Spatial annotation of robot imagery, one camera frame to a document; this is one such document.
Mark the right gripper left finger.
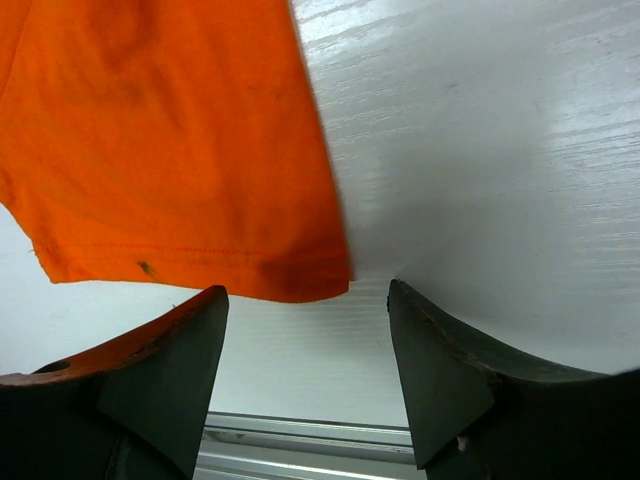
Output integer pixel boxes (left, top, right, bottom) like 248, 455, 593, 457
1, 286, 229, 479

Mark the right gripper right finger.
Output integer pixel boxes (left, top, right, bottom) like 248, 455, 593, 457
387, 280, 639, 479

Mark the orange t shirt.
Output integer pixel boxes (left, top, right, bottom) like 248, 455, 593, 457
1, 1, 351, 303

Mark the aluminium rail frame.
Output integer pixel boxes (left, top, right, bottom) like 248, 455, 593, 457
193, 412, 426, 479

